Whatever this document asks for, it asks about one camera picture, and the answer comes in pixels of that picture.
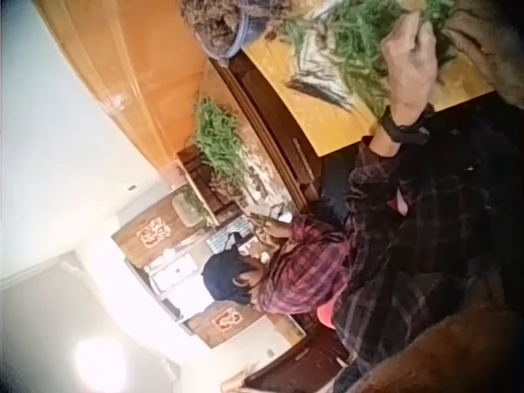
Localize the person's left hand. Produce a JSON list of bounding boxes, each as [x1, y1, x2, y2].
[[380, 8, 440, 124]]

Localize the person's right hand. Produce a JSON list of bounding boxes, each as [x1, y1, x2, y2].
[[444, 10, 524, 108]]

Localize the heap of green herbs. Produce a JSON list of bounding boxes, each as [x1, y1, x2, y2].
[[282, 0, 414, 118]]

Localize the black wrist band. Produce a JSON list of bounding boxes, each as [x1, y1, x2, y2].
[[379, 102, 437, 147]]

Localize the printed newspaper sheet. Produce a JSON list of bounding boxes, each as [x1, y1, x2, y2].
[[282, 0, 394, 120]]

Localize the dark wooden table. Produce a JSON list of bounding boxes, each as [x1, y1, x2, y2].
[[212, 51, 328, 218]]

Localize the person's legs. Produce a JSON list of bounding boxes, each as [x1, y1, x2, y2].
[[321, 153, 365, 226]]

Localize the blue-rimmed bowl of brown roots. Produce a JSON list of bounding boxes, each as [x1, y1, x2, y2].
[[178, 0, 271, 62]]

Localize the large pile of green stalks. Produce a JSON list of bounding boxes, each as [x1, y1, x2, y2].
[[191, 96, 251, 196]]

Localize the white plastic basin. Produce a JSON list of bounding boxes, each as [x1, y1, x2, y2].
[[170, 192, 208, 229]]

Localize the orange wooden cabinet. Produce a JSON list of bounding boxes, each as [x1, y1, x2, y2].
[[32, 0, 210, 175]]

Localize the red plastic stool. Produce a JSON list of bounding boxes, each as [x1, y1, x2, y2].
[[316, 300, 346, 331]]

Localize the wooden door with red paper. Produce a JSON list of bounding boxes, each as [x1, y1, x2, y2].
[[187, 301, 269, 350], [111, 200, 208, 269]]

